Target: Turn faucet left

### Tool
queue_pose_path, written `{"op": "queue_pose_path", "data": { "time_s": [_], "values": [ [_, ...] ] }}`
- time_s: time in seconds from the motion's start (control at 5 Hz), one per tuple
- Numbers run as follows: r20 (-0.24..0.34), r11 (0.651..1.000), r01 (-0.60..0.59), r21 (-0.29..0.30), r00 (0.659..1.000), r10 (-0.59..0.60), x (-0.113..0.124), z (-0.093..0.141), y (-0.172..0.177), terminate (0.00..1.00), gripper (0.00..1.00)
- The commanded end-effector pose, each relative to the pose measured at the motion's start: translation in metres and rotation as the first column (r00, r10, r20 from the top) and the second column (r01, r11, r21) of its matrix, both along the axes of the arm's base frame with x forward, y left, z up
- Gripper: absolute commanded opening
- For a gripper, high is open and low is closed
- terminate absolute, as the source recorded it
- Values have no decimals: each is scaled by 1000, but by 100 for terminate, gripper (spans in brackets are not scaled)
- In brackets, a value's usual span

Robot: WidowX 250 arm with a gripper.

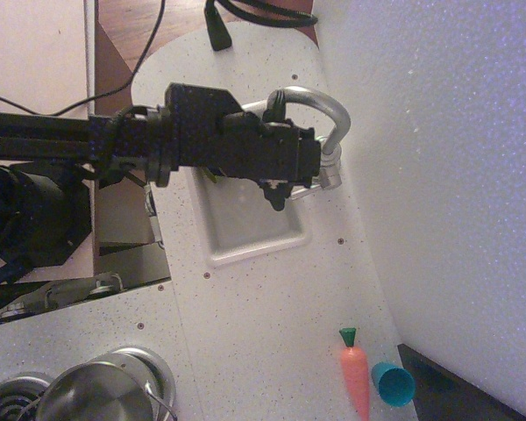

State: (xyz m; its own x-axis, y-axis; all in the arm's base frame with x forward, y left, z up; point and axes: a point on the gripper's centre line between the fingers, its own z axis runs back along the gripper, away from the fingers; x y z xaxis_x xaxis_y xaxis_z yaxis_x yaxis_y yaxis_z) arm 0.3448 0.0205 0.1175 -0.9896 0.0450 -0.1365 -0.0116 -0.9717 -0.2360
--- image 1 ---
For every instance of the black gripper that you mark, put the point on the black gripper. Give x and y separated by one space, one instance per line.
207 128

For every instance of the silver curved faucet spout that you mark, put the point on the silver curved faucet spout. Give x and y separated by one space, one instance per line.
316 100

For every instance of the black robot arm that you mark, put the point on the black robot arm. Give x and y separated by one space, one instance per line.
132 139

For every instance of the white toy sink basin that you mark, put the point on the white toy sink basin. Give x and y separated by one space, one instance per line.
236 222

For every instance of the white toy kitchen counter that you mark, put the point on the white toy kitchen counter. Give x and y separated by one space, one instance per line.
254 339

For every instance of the orange toy carrot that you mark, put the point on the orange toy carrot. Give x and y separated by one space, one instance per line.
354 366

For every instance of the teal plastic cup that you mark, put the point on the teal plastic cup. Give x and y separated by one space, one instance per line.
395 385

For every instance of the stainless steel pot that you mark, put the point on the stainless steel pot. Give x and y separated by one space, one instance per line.
95 391

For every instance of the silver stove burner left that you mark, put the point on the silver stove burner left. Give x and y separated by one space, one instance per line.
19 393

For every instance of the silver faucet base handles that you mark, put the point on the silver faucet base handles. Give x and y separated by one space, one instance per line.
328 178

